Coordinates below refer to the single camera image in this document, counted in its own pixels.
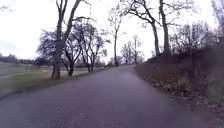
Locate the bare tree on bank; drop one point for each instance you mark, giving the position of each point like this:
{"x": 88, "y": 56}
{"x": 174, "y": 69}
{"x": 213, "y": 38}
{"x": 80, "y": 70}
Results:
{"x": 154, "y": 30}
{"x": 165, "y": 30}

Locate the distant tree line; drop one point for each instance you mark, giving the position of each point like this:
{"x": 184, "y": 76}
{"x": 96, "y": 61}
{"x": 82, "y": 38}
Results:
{"x": 16, "y": 60}

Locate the green grass field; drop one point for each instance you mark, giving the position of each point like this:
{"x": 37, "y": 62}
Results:
{"x": 23, "y": 80}

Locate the overgrown earth bank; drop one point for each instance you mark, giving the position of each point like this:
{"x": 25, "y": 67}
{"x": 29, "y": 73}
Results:
{"x": 186, "y": 80}

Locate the row of bare trees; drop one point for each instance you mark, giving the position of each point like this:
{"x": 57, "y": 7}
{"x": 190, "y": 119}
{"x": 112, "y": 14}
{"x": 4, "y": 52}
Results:
{"x": 86, "y": 46}

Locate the grey asphalt path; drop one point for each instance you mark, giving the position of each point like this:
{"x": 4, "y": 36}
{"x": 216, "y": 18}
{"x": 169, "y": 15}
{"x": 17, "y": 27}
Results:
{"x": 110, "y": 100}

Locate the large bare tree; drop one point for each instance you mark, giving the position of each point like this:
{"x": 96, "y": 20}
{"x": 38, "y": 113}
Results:
{"x": 57, "y": 50}

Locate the bare bushes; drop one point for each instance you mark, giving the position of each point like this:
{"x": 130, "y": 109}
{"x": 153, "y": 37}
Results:
{"x": 193, "y": 38}

